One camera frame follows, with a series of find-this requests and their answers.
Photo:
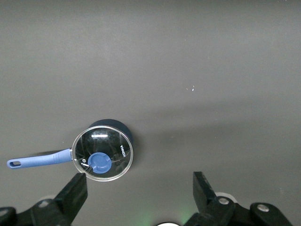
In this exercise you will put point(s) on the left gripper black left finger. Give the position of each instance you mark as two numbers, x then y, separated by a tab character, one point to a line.
73	195

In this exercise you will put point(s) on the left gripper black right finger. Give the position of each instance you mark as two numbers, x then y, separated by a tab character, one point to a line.
203	193

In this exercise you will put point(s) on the glass lid with blue knob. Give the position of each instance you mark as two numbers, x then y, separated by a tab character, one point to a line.
105	146

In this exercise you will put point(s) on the dark grey table mat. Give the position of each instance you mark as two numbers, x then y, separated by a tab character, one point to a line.
164	58

